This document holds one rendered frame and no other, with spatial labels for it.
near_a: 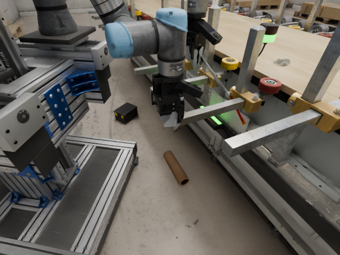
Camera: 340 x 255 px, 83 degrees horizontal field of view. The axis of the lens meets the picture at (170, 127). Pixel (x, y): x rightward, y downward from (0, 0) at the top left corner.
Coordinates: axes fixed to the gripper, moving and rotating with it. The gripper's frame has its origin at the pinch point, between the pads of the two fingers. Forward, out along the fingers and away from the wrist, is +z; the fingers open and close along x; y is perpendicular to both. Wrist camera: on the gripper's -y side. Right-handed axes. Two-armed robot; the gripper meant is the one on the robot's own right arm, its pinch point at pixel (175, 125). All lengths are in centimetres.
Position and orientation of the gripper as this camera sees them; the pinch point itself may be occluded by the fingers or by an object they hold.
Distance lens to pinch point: 67.4
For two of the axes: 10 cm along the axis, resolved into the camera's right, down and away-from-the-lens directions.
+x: 4.2, 5.8, -6.9
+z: -0.1, 7.7, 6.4
